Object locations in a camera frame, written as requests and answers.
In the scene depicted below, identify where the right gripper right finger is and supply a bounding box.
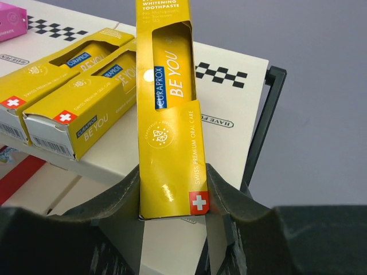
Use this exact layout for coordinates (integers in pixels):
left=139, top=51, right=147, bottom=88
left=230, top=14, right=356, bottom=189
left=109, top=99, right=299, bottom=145
left=205, top=165, right=366, bottom=274

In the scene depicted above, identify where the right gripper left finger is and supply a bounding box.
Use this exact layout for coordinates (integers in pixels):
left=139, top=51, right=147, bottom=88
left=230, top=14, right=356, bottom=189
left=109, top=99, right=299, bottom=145
left=1, top=168, right=143, bottom=274

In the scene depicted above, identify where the yellow toothpaste box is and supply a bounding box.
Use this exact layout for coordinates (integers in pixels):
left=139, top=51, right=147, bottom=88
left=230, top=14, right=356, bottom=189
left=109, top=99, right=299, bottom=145
left=136, top=1, right=209, bottom=219
left=1, top=27, right=134, bottom=145
left=24, top=39, right=136, bottom=160

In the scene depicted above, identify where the beige three-tier shelf rack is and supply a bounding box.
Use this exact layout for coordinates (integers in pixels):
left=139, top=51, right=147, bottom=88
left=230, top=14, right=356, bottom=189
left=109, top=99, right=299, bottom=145
left=0, top=0, right=288, bottom=275

